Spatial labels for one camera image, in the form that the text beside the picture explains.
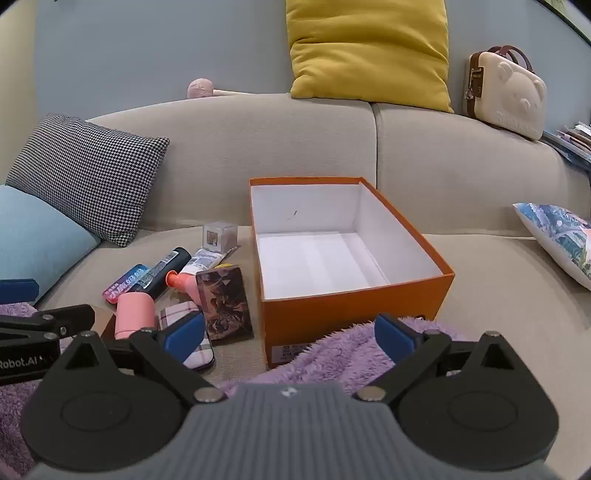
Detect printed white cushion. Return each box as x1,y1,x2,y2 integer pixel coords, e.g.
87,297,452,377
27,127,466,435
513,202,591,291

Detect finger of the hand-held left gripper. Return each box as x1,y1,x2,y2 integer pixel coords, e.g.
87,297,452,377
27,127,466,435
0,304,96,341
0,279,40,304

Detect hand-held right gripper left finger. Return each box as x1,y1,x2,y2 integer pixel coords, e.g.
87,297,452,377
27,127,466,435
46,311,228,405

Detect white tube with orange cap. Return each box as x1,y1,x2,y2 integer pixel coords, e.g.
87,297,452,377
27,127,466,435
165,247,242,294

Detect yellow cushion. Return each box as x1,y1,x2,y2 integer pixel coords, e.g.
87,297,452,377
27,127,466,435
285,0,455,114

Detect brown photo card box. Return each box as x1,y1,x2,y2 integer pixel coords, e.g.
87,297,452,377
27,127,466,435
195,264,254,341

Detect orange cardboard box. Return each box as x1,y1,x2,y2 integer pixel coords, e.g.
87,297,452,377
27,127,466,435
249,176,456,369

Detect pink and blue packet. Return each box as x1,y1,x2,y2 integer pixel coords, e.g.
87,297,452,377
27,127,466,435
102,264,149,305

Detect stack of books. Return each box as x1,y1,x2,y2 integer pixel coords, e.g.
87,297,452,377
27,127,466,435
542,121,591,172

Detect houndstooth cushion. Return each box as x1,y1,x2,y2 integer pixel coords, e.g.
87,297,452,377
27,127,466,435
4,114,171,248

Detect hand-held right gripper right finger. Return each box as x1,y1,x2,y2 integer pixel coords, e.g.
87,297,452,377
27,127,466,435
357,313,533,403

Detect clear plastic cube box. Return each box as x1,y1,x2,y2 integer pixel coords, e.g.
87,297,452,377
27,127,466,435
203,222,239,254

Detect purple fluffy blanket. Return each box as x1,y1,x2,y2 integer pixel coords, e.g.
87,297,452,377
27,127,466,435
0,302,446,480

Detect light blue cushion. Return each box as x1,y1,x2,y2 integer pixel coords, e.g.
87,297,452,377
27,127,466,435
0,185,102,305

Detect beige sofa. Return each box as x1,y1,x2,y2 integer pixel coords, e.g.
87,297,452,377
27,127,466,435
0,90,591,480

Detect cream bear suitcase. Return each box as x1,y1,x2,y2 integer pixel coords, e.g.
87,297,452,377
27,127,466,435
463,45,548,141

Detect black bottle with blue label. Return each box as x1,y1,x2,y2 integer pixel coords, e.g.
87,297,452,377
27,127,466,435
139,247,192,296

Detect plaid case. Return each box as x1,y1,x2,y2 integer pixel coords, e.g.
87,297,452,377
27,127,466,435
159,302,215,370

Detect pink cylinder container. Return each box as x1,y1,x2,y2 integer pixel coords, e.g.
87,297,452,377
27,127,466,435
115,292,158,340

